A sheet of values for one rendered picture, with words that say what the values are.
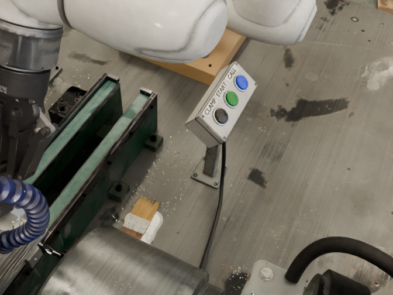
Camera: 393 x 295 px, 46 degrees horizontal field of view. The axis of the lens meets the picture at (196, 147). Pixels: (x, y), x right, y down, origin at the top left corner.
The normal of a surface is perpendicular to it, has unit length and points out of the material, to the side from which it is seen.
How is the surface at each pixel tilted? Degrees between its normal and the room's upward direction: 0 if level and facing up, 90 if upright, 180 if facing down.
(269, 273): 0
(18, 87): 67
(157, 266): 36
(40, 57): 79
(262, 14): 95
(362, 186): 0
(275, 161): 0
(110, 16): 71
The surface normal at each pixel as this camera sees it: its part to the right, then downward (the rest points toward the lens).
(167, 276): 0.28, -0.88
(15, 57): 0.10, 0.44
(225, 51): 0.08, -0.58
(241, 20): -0.46, 0.67
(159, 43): -0.22, 0.74
